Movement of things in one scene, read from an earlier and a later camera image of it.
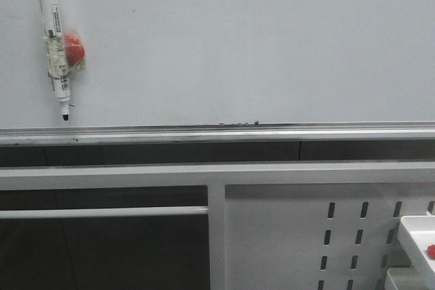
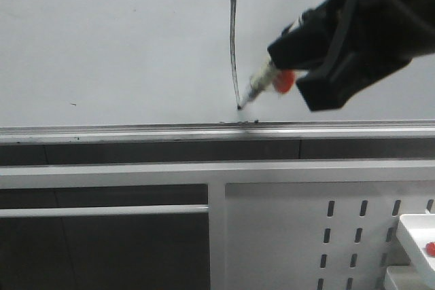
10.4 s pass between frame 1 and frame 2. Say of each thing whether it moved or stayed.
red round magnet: moved
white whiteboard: stayed
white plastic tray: stayed
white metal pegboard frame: stayed
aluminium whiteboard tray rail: stayed
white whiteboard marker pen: moved
